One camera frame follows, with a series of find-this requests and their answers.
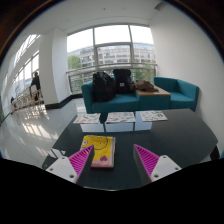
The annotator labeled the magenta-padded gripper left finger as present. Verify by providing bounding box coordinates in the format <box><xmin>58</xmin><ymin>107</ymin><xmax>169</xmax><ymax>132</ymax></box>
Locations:
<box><xmin>45</xmin><ymin>144</ymin><xmax>95</xmax><ymax>186</ymax></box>

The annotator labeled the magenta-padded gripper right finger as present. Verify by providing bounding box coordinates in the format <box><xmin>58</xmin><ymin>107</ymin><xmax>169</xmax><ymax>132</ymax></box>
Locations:
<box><xmin>133</xmin><ymin>143</ymin><xmax>183</xmax><ymax>186</ymax></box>

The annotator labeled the orange yellow pink printed towel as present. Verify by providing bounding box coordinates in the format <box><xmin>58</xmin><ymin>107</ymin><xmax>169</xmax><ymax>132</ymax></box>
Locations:
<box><xmin>79</xmin><ymin>134</ymin><xmax>117</xmax><ymax>169</ymax></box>

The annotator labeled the teal sofa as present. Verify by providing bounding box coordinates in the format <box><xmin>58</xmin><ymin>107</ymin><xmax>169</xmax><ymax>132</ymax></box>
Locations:
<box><xmin>80</xmin><ymin>76</ymin><xmax>200</xmax><ymax>116</ymax></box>

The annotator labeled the wooden sofa table top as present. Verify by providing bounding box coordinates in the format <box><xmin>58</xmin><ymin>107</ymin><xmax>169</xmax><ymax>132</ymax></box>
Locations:
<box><xmin>135</xmin><ymin>86</ymin><xmax>172</xmax><ymax>98</ymax></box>

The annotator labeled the brown jacket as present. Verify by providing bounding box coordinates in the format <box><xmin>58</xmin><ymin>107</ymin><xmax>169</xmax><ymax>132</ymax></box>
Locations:
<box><xmin>133</xmin><ymin>79</ymin><xmax>159</xmax><ymax>93</ymax></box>

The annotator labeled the large black backpack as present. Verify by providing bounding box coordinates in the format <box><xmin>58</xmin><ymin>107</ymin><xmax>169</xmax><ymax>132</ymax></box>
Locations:
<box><xmin>91</xmin><ymin>71</ymin><xmax>116</xmax><ymax>103</ymax></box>

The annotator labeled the row of wooden chairs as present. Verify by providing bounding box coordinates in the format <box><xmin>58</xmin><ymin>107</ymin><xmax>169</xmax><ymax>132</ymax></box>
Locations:
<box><xmin>11</xmin><ymin>88</ymin><xmax>44</xmax><ymax>111</ymax></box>

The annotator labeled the black backpack with label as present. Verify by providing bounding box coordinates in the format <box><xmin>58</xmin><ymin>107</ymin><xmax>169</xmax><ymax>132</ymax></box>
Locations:
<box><xmin>112</xmin><ymin>68</ymin><xmax>133</xmax><ymax>95</ymax></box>

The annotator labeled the metal window railing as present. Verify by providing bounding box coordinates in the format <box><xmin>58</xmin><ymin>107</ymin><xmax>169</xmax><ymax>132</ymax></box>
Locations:
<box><xmin>65</xmin><ymin>62</ymin><xmax>158</xmax><ymax>94</ymax></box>

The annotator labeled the person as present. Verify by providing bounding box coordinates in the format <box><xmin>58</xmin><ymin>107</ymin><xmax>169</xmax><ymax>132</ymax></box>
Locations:
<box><xmin>29</xmin><ymin>71</ymin><xmax>43</xmax><ymax>101</ymax></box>

